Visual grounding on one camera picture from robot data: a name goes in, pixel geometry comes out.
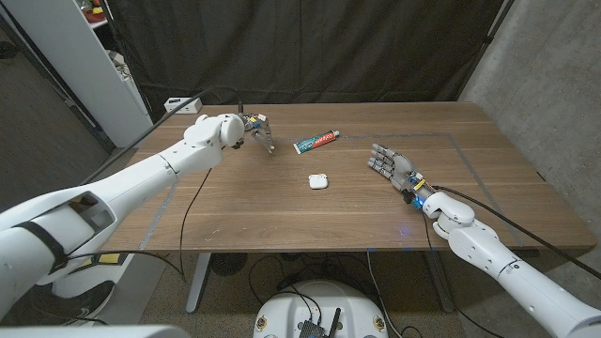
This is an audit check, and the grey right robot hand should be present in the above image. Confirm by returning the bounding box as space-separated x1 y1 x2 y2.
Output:
367 143 436 210

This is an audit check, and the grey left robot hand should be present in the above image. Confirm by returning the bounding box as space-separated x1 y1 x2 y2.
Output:
241 112 276 155

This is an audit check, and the white AirPods case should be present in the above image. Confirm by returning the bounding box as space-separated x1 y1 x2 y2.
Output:
307 173 330 191

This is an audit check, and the teal red toothpaste tube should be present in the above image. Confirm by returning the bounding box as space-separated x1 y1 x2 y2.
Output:
292 130 341 156

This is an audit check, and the white box on floor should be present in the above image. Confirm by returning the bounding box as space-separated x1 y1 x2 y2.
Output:
163 97 204 115

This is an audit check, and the black curtain backdrop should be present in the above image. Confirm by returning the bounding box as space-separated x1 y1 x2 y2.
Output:
100 0 516 126

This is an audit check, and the grey table leg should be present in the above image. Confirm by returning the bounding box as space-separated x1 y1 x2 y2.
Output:
422 250 456 315

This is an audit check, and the round black floor fan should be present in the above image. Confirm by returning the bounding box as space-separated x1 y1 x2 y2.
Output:
209 252 249 277

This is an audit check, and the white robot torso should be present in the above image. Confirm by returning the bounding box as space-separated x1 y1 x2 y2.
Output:
252 280 390 338

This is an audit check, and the white table leg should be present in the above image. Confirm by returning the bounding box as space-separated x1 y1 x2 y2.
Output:
185 252 212 312

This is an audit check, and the black device with antenna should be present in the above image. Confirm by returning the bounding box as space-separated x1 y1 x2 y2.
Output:
298 307 343 338

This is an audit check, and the white shelf cabinet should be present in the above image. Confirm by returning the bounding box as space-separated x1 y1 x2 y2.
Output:
0 0 156 149

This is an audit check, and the yellow black floor item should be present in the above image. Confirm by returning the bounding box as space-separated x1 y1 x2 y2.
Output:
91 253 124 267

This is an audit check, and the white robot chest cover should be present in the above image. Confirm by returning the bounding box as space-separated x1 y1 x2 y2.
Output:
0 324 192 338

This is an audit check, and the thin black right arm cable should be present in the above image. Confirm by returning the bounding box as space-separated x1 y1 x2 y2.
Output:
420 210 508 338

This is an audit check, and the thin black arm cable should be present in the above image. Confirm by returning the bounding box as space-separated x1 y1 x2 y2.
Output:
65 167 213 284
420 210 508 338

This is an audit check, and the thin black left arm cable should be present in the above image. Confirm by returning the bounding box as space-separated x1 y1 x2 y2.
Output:
65 167 213 284

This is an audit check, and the grey floor cable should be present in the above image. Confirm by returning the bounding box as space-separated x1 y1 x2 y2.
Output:
365 250 405 338

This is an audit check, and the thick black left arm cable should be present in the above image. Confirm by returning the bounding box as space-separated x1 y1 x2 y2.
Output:
77 85 245 187

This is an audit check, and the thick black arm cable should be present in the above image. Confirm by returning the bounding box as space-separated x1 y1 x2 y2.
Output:
77 85 245 187
431 185 601 282

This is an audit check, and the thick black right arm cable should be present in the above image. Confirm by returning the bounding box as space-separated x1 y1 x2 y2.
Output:
431 185 601 282

